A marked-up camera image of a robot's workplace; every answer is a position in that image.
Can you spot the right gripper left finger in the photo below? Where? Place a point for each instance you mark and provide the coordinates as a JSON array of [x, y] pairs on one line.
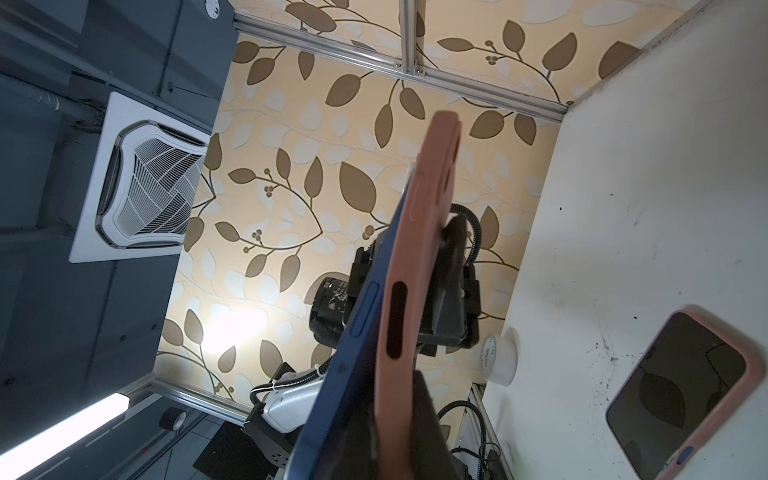
[[355, 455]]

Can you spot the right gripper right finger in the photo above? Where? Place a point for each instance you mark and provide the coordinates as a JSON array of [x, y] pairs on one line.
[[430, 457]]

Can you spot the blue phone black screen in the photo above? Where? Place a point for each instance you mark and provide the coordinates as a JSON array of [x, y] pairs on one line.
[[351, 374]]

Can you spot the pink phone case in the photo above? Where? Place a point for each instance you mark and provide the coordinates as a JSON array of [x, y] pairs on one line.
[[413, 259]]

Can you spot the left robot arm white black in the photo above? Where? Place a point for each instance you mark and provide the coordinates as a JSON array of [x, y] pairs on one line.
[[450, 319]]

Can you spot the middle phone in pink case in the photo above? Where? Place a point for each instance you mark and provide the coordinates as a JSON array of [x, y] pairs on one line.
[[691, 379]]

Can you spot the white tape roll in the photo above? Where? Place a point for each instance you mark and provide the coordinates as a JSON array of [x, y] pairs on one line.
[[499, 360]]

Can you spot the ceiling air conditioner vent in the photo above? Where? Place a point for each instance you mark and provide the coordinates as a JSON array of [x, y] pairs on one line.
[[142, 186]]

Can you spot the ceiling light strip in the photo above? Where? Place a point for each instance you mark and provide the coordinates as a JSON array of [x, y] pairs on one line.
[[40, 448]]

